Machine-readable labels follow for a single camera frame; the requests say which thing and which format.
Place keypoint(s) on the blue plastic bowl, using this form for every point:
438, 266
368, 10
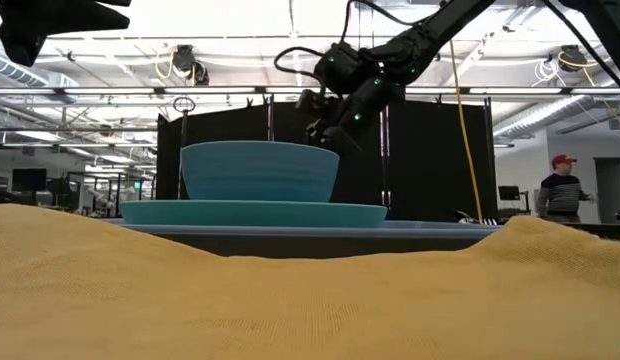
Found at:
260, 170

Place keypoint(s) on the blue plastic tray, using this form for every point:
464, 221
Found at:
430, 231

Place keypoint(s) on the teal plastic plate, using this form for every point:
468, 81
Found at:
250, 214

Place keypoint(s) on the yellow cloth napkin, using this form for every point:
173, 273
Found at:
290, 305

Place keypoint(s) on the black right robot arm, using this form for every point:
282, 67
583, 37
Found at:
440, 25

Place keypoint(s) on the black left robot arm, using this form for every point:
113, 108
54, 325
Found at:
40, 25

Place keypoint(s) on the black partition screen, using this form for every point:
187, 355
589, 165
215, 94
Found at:
430, 160

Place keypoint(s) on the black computer monitor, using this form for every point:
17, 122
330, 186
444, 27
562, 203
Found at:
29, 180
509, 193

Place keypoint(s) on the person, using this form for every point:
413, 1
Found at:
560, 195

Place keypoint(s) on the dark grey door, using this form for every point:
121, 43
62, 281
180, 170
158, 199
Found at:
612, 192

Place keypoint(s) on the grey ceiling duct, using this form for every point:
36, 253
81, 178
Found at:
535, 120
20, 75

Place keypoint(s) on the long ceiling light rail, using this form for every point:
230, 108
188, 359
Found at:
115, 90

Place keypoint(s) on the black aluminium rig frame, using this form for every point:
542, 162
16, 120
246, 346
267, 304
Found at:
605, 231

